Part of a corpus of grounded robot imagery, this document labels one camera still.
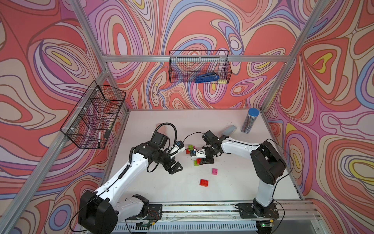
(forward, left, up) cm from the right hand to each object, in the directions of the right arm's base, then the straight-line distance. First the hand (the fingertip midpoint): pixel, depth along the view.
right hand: (203, 162), depth 91 cm
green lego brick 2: (-1, +5, +1) cm, 5 cm away
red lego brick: (+7, +10, +2) cm, 12 cm away
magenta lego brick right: (-7, -7, 0) cm, 9 cm away
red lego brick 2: (-1, +3, +4) cm, 5 cm away
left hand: (-6, +15, +13) cm, 21 cm away
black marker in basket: (+3, +54, +25) cm, 60 cm away
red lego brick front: (-13, +1, 0) cm, 13 cm away
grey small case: (+21, -21, +3) cm, 30 cm away
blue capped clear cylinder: (+22, -32, +7) cm, 40 cm away
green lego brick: (+8, +8, +4) cm, 12 cm away
